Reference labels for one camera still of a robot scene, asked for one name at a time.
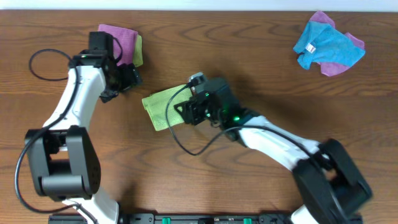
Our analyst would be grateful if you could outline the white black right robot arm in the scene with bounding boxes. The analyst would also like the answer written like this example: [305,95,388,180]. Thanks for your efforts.
[174,73,373,223]

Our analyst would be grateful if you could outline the yellow-green cloth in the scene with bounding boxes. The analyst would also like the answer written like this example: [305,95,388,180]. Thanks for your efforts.
[142,85,192,131]

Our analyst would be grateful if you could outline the folded light green cloth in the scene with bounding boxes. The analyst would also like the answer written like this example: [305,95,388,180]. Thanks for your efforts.
[132,35,144,67]

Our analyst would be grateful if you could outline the blue cloth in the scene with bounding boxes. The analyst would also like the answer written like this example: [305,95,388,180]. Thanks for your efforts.
[293,21,366,70]

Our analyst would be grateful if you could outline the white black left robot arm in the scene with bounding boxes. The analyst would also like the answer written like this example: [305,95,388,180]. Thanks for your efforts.
[14,31,142,223]

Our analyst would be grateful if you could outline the folded purple cloth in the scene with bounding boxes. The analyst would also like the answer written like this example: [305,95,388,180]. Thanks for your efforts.
[98,24,138,65]

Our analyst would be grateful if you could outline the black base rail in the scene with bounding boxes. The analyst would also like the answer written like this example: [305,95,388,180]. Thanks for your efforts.
[48,213,364,224]

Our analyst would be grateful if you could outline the crumpled purple cloth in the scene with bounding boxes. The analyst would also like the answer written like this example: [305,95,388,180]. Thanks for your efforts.
[309,11,365,77]

